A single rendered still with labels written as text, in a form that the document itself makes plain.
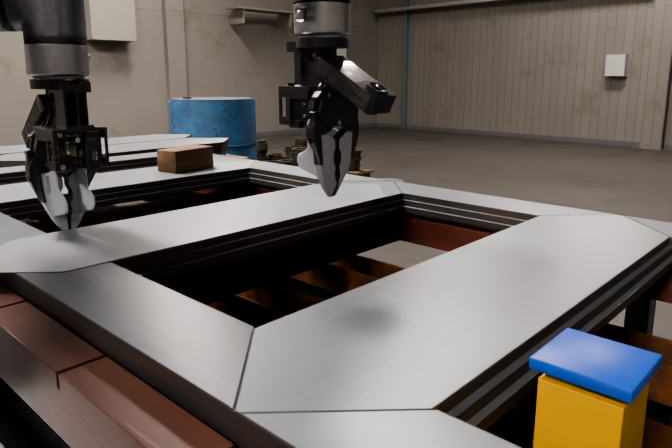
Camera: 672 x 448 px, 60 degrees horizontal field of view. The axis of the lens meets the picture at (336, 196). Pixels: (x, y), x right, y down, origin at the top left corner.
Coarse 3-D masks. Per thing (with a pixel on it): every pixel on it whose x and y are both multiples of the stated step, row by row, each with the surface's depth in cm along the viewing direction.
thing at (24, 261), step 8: (8, 240) 76; (0, 248) 72; (8, 248) 72; (16, 248) 72; (0, 256) 69; (8, 256) 69; (16, 256) 69; (24, 256) 69; (32, 256) 69; (0, 264) 66; (8, 264) 66; (16, 264) 66; (24, 264) 66; (32, 264) 66; (40, 264) 66; (48, 264) 66; (0, 272) 64; (8, 272) 64; (16, 272) 64; (24, 272) 64; (32, 272) 64; (40, 272) 64; (48, 272) 64; (56, 272) 64
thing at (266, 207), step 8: (232, 200) 101; (240, 200) 101; (248, 200) 101; (256, 200) 101; (264, 200) 101; (240, 208) 95; (248, 208) 95; (256, 208) 95; (264, 208) 95; (272, 208) 95; (280, 208) 95; (288, 208) 95; (296, 208) 95; (304, 208) 95; (272, 216) 89; (280, 216) 89; (288, 216) 89; (296, 216) 89
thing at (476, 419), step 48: (96, 192) 111; (144, 192) 118; (384, 192) 108; (240, 240) 80; (288, 240) 86; (624, 288) 63; (96, 336) 51; (240, 384) 41; (480, 384) 42; (528, 384) 45; (240, 432) 37
